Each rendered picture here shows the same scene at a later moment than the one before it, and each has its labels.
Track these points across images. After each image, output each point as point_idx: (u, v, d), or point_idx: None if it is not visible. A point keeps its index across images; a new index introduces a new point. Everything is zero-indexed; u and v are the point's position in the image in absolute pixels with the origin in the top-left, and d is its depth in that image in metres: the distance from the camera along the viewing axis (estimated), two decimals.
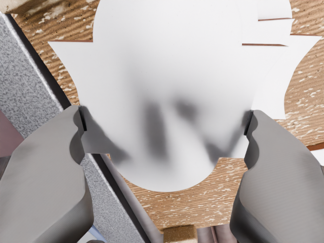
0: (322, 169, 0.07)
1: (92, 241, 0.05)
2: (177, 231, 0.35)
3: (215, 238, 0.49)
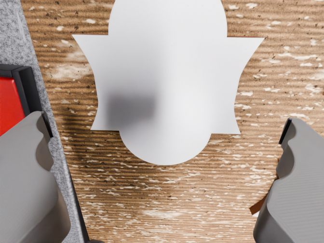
0: None
1: (92, 241, 0.05)
2: None
3: None
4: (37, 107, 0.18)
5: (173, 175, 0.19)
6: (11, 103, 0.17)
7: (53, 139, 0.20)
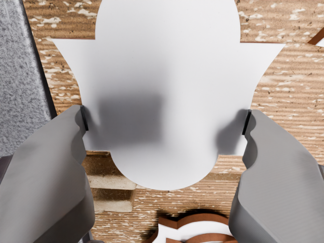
0: (320, 168, 0.07)
1: (92, 241, 0.05)
2: None
3: None
4: None
5: None
6: None
7: None
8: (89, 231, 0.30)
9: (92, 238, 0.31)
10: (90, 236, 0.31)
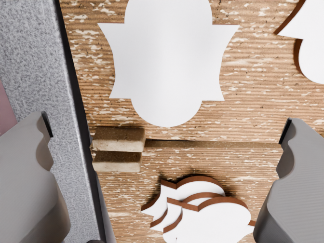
0: None
1: (92, 241, 0.05)
2: None
3: None
4: None
5: None
6: None
7: None
8: (101, 199, 0.35)
9: (103, 205, 0.36)
10: (101, 204, 0.36)
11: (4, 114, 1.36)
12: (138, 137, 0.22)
